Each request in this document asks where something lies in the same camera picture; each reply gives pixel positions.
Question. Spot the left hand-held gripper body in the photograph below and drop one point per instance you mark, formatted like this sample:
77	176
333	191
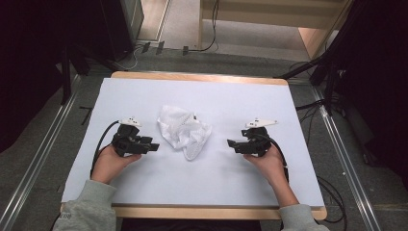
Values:
128	142

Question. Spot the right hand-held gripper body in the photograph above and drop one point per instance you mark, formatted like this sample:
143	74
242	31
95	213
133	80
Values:
256	141

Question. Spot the white mesh cloth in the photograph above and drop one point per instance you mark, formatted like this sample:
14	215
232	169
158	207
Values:
184	131

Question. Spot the person's right hand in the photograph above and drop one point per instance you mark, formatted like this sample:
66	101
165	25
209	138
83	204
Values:
267	165

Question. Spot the person's left hand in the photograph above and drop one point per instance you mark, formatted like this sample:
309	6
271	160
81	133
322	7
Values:
109	163

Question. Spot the white table mat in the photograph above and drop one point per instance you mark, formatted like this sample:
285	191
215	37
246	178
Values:
208	179

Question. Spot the wooden table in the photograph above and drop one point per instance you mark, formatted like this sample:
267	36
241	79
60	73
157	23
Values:
198	212

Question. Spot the black metal stand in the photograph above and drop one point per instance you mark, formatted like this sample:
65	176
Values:
66	80
327	86

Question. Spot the dark cabinet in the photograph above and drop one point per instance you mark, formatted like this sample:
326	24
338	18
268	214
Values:
122	29

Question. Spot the metal floor rail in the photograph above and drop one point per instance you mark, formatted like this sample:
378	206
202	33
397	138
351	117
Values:
346	166
35	166

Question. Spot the light wooden furniture frame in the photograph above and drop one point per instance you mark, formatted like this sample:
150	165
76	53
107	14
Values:
256	14

